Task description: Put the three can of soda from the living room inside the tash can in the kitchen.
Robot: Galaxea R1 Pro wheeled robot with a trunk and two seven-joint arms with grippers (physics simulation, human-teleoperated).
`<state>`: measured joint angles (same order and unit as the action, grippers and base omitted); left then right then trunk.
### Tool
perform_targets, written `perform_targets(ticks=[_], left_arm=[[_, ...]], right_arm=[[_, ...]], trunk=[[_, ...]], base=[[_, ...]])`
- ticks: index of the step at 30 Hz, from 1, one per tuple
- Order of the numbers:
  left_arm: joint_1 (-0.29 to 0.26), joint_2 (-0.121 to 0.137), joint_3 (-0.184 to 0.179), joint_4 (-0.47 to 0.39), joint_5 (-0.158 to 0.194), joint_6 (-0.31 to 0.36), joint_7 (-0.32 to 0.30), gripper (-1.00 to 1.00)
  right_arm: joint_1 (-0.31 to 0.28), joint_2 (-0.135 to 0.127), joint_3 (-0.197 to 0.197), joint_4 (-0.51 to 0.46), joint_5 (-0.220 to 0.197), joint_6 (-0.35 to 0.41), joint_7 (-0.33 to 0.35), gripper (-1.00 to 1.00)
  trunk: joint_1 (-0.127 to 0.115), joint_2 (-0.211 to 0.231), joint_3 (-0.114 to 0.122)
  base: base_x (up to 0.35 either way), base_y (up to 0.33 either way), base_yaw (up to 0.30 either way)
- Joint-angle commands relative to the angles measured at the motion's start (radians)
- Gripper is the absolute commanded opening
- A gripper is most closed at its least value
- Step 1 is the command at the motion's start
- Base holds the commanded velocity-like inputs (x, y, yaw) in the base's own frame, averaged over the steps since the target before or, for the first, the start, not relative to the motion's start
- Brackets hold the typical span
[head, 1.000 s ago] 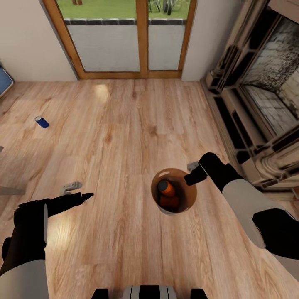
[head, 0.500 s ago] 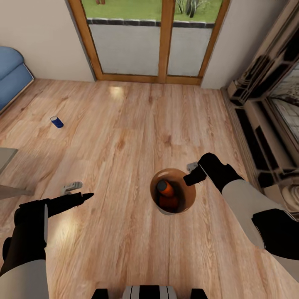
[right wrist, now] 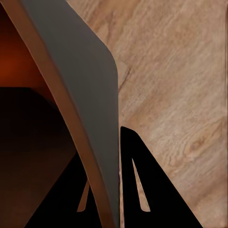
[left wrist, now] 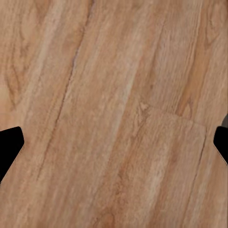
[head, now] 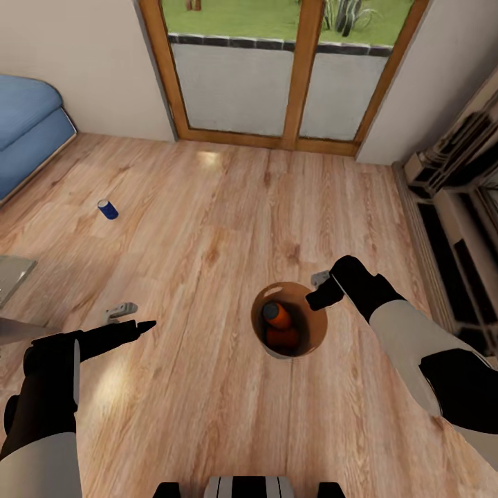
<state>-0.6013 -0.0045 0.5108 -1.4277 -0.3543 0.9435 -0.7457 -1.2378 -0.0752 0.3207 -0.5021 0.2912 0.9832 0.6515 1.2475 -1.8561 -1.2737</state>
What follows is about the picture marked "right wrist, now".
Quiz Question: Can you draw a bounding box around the can of soda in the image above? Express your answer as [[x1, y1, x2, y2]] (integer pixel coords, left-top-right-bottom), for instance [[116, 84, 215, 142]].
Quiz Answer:
[[0, 3, 47, 87], [31, 87, 56, 103]]

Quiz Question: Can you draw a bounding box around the trash can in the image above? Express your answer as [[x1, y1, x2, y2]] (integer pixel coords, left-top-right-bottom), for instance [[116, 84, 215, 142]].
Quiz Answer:
[[0, 0, 120, 228]]

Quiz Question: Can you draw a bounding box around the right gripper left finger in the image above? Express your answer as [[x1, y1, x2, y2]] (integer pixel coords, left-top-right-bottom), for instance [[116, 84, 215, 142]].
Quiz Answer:
[[24, 152, 102, 228]]

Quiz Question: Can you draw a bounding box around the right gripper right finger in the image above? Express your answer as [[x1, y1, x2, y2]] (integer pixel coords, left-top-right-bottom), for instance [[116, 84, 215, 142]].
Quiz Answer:
[[120, 126, 202, 228]]

